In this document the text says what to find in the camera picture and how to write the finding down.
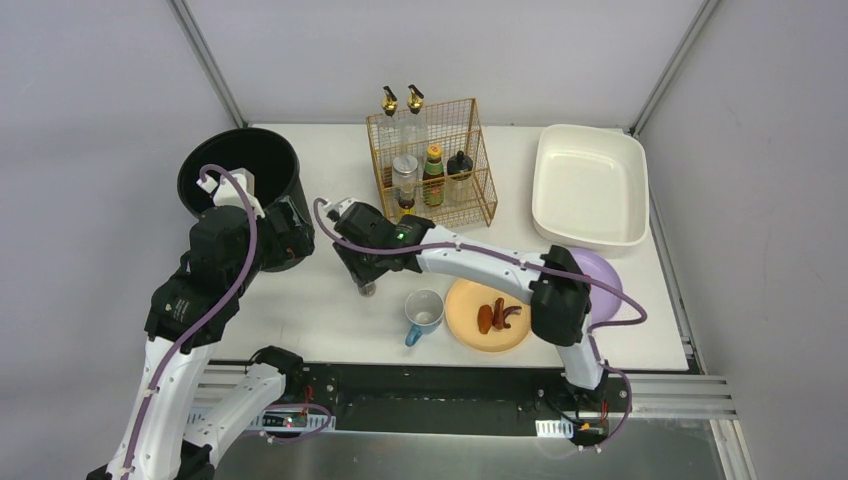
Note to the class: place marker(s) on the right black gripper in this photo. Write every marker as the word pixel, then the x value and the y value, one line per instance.
pixel 361 269

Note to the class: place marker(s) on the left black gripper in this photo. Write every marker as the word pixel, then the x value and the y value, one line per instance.
pixel 291 230

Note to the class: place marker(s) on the small black cap jar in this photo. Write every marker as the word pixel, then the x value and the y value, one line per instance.
pixel 367 290

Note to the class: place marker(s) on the silver lid spice jar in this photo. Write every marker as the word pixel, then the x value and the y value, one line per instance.
pixel 404 175

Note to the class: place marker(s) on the yellow cap green bottle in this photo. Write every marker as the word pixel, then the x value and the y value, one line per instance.
pixel 433 177

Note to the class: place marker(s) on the glass bottle with brown sauce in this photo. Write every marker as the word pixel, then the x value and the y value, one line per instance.
pixel 388 135

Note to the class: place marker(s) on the blue white mug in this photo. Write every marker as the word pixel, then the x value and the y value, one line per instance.
pixel 424 309

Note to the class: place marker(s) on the glass oil bottle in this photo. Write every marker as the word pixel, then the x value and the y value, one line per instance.
pixel 415 135

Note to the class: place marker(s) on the black lid glass jar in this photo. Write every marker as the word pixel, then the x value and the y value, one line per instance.
pixel 459 169

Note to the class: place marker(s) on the yellow plate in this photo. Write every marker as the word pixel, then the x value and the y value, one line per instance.
pixel 463 303

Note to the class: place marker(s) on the brown sausage pieces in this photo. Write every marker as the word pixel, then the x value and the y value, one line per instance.
pixel 496 316

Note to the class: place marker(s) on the purple plate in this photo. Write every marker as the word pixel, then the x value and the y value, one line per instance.
pixel 605 305

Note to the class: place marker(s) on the small yellow label bottle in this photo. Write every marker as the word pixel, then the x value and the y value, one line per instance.
pixel 406 206

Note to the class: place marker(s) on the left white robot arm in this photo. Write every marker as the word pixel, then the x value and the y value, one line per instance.
pixel 229 246

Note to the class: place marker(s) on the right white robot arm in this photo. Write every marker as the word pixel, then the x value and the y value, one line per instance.
pixel 550 284

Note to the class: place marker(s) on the black ribbed trash bin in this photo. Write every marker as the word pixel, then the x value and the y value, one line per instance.
pixel 267 155

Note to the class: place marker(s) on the white rectangular basin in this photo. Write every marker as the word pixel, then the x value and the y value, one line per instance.
pixel 590 188

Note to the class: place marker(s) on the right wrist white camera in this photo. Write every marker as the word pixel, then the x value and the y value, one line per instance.
pixel 337 210

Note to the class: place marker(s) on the gold wire rack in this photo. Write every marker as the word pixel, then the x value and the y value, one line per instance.
pixel 454 125

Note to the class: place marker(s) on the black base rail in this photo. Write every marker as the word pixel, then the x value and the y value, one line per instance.
pixel 490 401

